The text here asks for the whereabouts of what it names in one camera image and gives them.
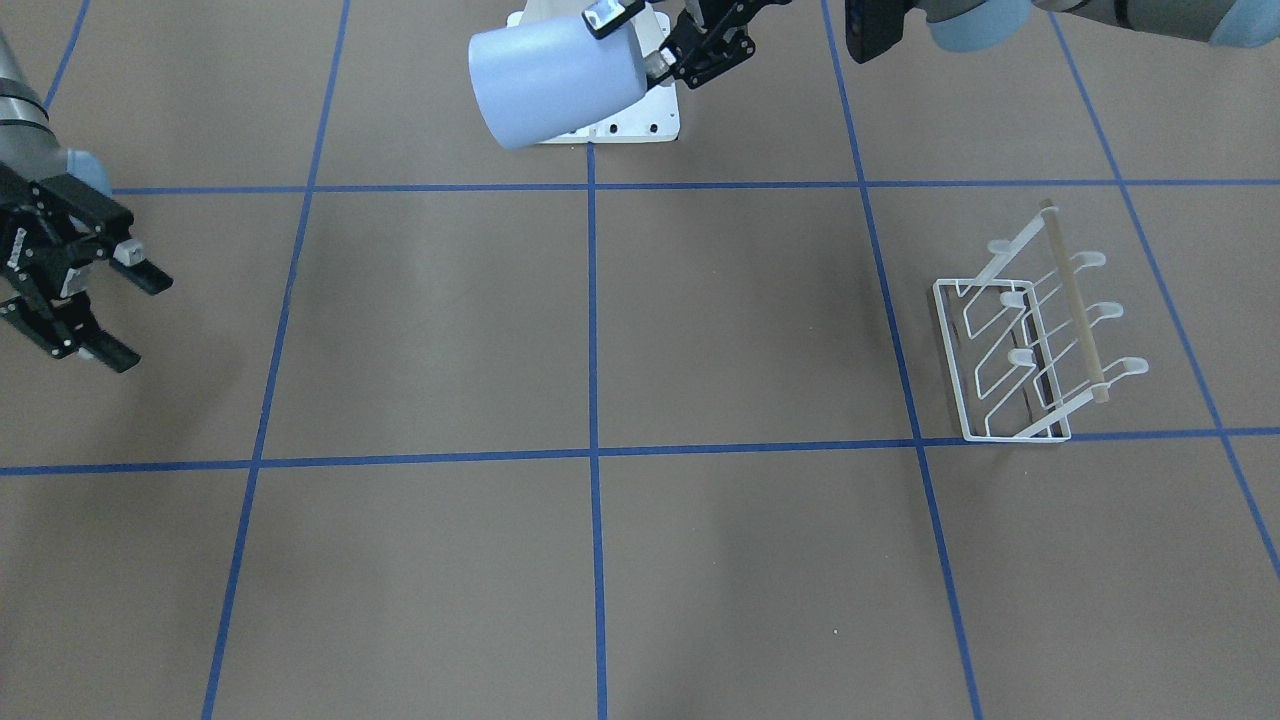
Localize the light blue cup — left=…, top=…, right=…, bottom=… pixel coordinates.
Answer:
left=468, top=15, right=649, bottom=150

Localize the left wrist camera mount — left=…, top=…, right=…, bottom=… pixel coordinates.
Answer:
left=844, top=0, right=916, bottom=64

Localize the white wire cup holder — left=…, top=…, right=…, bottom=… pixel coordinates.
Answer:
left=931, top=199, right=1149, bottom=445

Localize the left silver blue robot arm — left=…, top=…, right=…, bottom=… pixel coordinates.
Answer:
left=639, top=1, right=1279, bottom=88

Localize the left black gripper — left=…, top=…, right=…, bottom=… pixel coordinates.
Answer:
left=582, top=0, right=787, bottom=88

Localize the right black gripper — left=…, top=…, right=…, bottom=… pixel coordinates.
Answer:
left=3, top=165, right=174, bottom=374

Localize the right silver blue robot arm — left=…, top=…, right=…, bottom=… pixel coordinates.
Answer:
left=1, top=41, right=173, bottom=373

